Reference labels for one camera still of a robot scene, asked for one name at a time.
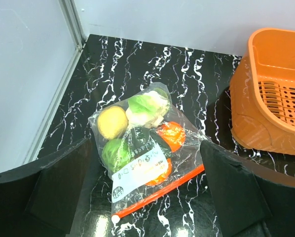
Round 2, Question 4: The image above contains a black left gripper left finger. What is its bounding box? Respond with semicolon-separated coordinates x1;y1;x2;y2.
0;138;92;237

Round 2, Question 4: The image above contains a clear orange-zip bag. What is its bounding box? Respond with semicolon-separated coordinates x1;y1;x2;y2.
88;82;206;223

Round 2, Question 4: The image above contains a green fake pumpkin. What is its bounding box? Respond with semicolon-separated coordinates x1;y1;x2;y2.
102;138;130;173

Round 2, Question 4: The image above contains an orange fake orange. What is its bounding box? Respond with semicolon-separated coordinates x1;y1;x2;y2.
156;121;186;153
145;158;173;187

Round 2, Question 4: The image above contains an aluminium left corner post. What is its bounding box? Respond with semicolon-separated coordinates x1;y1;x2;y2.
22;0;86;165

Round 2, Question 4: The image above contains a yellow fake lemon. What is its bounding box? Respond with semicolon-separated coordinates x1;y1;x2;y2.
97;106;128;140

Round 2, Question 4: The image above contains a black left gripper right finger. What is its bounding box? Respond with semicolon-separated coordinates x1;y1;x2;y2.
200;141;295;237

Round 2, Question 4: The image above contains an orange plastic basket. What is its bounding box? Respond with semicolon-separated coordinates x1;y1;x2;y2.
229;28;295;156

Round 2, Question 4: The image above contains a dark green fake avocado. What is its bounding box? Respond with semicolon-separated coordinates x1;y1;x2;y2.
149;129;173;158

